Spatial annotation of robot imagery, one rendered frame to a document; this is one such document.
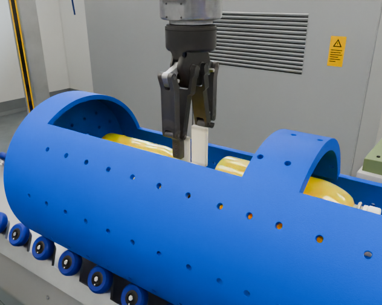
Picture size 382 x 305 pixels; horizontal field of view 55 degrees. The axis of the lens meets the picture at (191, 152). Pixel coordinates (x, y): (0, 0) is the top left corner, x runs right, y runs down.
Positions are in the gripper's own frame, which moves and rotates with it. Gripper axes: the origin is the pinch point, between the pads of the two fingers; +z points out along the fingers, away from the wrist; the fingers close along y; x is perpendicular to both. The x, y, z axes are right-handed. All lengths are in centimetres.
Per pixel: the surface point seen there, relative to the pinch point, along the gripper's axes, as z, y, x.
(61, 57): 55, -302, -424
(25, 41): -11, -25, -80
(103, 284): 19.0, 15.9, -6.5
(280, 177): -5.9, 12.1, 19.5
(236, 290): 4.8, 19.0, 18.3
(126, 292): 18.5, 15.5, -1.7
